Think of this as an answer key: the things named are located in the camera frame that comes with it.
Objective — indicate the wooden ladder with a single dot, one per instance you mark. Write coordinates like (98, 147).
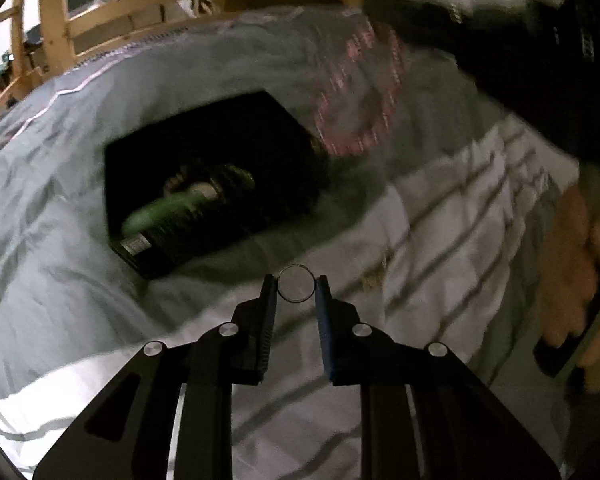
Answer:
(17, 35)

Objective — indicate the black cardboard box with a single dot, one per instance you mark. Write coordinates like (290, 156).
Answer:
(260, 135)

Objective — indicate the green jade bangle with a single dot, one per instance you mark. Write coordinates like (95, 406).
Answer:
(235, 177)

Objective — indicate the person's right hand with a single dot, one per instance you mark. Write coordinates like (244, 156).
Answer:
(565, 270)

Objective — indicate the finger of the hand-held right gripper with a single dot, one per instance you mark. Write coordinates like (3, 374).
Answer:
(415, 22)

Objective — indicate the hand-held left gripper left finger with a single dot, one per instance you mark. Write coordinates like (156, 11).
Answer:
(266, 320)

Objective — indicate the green bottle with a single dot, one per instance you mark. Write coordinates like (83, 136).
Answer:
(165, 207)

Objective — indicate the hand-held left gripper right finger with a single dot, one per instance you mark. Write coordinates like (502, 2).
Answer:
(325, 325)

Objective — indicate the grey white striped duvet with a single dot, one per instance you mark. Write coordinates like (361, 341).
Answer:
(430, 210)

